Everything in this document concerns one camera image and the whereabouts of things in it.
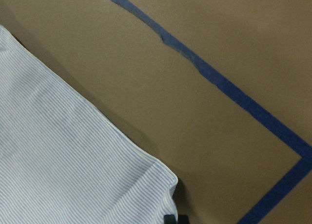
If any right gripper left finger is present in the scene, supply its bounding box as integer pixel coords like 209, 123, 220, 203
163, 214, 176, 224

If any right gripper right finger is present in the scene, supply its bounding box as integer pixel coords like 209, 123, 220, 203
178, 215, 189, 224

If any blue striped button shirt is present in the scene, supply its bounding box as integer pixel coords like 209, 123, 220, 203
0, 27, 178, 224

